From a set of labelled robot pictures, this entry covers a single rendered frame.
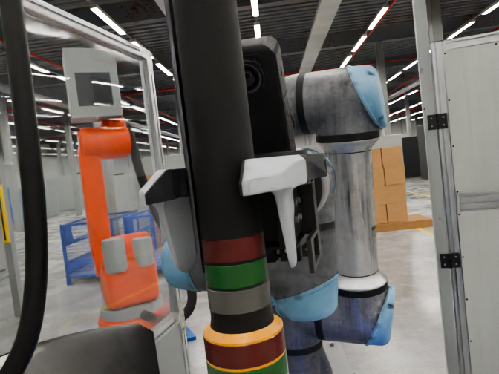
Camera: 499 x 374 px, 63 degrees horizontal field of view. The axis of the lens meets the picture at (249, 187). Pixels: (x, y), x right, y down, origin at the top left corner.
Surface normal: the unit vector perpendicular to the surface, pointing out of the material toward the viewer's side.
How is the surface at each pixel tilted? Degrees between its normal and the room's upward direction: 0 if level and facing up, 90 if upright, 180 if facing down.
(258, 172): 42
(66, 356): 37
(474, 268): 90
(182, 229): 94
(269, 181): 90
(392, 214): 90
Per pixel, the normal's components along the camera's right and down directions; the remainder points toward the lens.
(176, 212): 0.93, -0.02
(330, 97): -0.38, 0.11
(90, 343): 0.26, -0.83
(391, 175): -0.06, 0.06
